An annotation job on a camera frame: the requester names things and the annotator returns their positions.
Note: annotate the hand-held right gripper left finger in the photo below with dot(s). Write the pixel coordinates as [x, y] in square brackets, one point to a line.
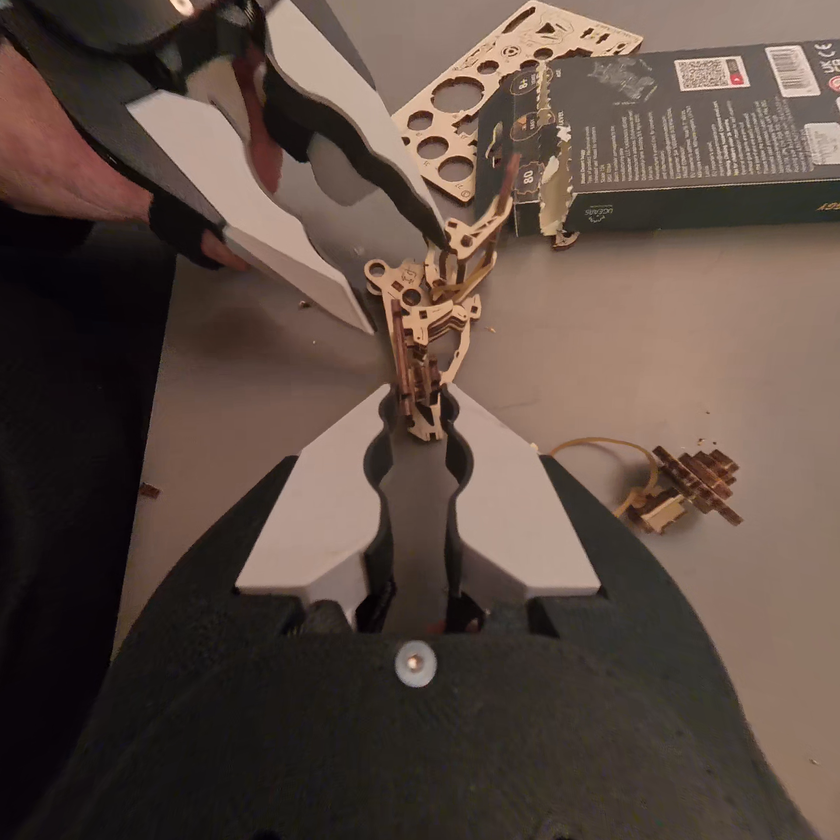
[308, 525]

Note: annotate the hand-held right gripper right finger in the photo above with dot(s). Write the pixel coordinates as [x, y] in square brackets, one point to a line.
[525, 525]

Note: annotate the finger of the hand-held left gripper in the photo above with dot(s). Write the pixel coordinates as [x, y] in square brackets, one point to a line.
[341, 85]
[249, 210]

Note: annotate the wooden buggy model assembly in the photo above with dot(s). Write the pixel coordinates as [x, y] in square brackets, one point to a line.
[420, 315]

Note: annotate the person's left hand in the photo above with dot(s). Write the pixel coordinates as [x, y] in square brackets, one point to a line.
[59, 151]

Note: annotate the stepped wooden gear stack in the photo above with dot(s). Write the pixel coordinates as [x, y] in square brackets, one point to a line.
[695, 479]

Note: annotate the laser-cut plywood part sheet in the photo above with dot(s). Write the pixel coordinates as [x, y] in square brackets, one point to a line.
[522, 26]

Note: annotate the person's dark clothing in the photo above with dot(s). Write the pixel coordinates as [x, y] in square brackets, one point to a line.
[65, 459]

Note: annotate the wooden piece with cross mark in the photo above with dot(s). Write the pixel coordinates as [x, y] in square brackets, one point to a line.
[564, 241]

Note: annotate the black cardboard box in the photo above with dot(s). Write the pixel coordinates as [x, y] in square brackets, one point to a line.
[656, 144]

